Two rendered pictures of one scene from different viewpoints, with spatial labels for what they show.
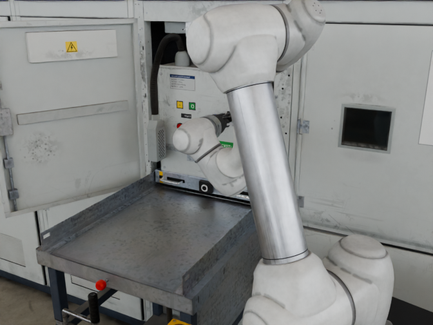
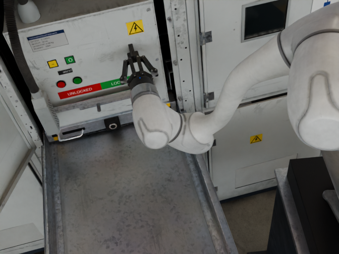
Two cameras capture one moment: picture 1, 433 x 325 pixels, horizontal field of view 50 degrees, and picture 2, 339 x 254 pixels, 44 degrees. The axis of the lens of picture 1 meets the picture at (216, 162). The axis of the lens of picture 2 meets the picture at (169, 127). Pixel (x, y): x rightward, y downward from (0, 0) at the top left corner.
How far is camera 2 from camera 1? 1.02 m
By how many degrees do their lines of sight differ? 40
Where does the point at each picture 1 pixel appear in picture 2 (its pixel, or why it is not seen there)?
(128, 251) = (132, 247)
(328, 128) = (231, 29)
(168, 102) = (36, 67)
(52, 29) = not seen: outside the picture
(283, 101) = (178, 20)
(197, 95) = (73, 47)
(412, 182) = not seen: hidden behind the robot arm
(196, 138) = (170, 129)
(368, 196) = not seen: hidden behind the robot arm
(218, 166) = (199, 141)
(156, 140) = (51, 115)
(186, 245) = (168, 203)
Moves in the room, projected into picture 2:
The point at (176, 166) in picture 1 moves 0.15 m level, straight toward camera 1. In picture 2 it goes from (68, 119) to (91, 137)
